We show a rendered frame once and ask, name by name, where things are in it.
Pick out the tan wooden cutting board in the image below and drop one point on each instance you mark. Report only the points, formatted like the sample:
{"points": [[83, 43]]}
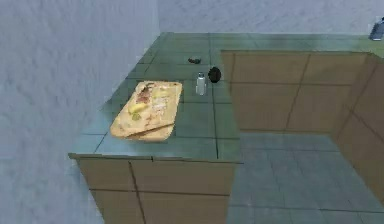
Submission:
{"points": [[146, 123]]}

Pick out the black round object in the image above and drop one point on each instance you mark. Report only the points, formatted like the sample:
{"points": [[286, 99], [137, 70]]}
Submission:
{"points": [[214, 74]]}

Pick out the small dark flat object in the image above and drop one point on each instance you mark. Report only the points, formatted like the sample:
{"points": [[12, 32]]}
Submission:
{"points": [[194, 60]]}

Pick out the reddish brown sausage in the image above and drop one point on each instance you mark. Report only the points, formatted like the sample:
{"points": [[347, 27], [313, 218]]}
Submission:
{"points": [[144, 96]]}

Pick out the clear salt shaker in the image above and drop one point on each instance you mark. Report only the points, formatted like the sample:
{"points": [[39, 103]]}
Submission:
{"points": [[200, 85]]}

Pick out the brown kitchen counter cabinet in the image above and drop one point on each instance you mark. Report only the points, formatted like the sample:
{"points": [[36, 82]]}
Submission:
{"points": [[186, 186]]}

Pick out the green food piece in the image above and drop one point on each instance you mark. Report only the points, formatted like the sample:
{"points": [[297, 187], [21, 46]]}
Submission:
{"points": [[136, 116]]}

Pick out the yellow food piece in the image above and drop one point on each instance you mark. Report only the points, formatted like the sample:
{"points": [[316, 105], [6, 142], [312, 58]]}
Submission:
{"points": [[137, 107]]}

